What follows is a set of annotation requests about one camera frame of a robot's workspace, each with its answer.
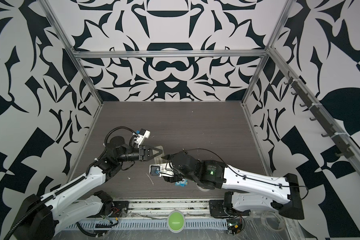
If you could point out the blue owl figure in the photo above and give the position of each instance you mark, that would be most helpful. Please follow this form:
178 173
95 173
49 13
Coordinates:
182 183

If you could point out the aluminium frame rail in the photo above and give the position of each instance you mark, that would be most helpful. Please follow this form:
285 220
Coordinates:
169 54

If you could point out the slotted cable duct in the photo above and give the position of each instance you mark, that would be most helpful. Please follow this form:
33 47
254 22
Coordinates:
149 224

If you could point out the green push button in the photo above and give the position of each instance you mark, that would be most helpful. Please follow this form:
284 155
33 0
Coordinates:
176 221

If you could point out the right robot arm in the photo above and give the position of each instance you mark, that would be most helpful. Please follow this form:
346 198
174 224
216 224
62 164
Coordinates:
245 191

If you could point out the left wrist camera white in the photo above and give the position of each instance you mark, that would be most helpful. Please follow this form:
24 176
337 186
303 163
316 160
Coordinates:
141 136

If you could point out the small circuit board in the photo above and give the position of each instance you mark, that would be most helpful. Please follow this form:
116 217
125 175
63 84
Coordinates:
234 226

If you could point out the white remote control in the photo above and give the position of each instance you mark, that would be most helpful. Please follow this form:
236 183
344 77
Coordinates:
160 154

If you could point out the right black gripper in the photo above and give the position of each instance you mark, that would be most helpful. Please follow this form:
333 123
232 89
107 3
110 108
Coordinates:
173 179

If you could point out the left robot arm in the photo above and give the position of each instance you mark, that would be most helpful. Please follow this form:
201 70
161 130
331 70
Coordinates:
41 218

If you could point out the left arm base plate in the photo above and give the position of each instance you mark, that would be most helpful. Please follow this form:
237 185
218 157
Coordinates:
114 210

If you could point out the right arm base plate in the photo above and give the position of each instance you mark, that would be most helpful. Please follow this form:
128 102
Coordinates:
218 211

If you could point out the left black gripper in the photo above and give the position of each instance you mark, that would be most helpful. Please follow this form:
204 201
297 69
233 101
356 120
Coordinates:
143 154

